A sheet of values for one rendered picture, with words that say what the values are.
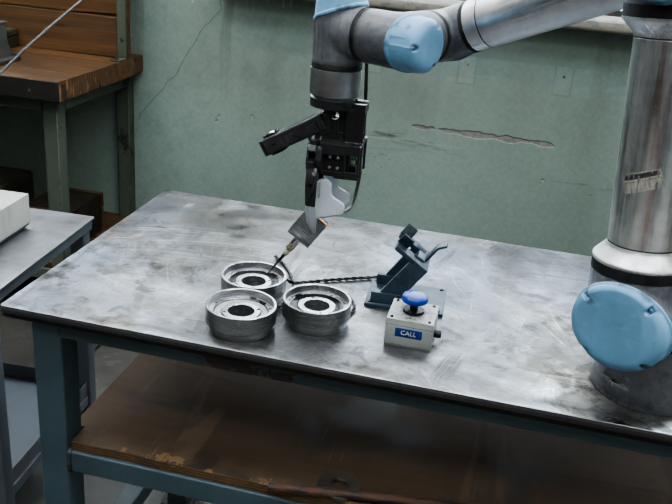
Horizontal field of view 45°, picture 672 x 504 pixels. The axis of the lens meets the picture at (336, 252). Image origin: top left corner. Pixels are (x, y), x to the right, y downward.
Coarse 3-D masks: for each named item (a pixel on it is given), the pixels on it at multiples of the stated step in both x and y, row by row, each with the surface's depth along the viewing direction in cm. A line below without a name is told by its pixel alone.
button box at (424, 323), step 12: (396, 300) 125; (396, 312) 122; (408, 312) 121; (420, 312) 121; (432, 312) 123; (396, 324) 120; (408, 324) 120; (420, 324) 119; (432, 324) 119; (384, 336) 121; (396, 336) 121; (408, 336) 120; (420, 336) 120; (432, 336) 120; (408, 348) 121; (420, 348) 120
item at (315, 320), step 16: (304, 288) 129; (320, 288) 130; (336, 288) 129; (288, 304) 122; (304, 304) 126; (320, 304) 127; (288, 320) 123; (304, 320) 121; (320, 320) 121; (336, 320) 122
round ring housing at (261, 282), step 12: (240, 264) 135; (252, 264) 136; (264, 264) 136; (228, 276) 132; (240, 276) 133; (252, 276) 134; (264, 276) 133; (276, 276) 134; (228, 288) 128; (252, 288) 126; (264, 288) 127; (276, 288) 128; (276, 300) 130
